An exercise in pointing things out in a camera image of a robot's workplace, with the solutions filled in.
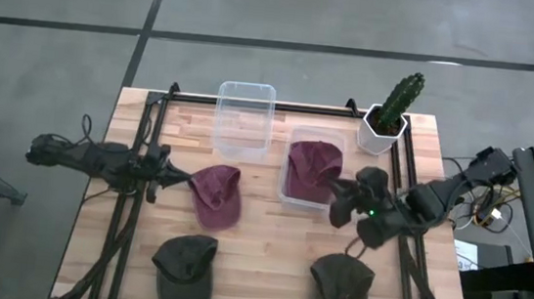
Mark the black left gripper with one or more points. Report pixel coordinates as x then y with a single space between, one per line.
154 173

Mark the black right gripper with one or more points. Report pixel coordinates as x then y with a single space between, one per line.
372 186

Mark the large maroon fabric piece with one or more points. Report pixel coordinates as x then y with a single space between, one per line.
309 168

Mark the maroon baseball cap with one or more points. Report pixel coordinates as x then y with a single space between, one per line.
215 198

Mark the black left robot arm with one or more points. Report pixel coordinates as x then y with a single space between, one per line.
99 160

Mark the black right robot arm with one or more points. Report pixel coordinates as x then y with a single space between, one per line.
431 200

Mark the white hexagonal plant pot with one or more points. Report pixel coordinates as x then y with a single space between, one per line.
371 140

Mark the clear plastic storage bin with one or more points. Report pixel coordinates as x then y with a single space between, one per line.
317 135
242 132

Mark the green cactus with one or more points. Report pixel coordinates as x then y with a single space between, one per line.
402 98

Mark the white paper sheet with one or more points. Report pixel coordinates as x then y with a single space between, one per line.
465 254

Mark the black aluminium table frame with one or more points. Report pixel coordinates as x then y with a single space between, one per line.
276 105

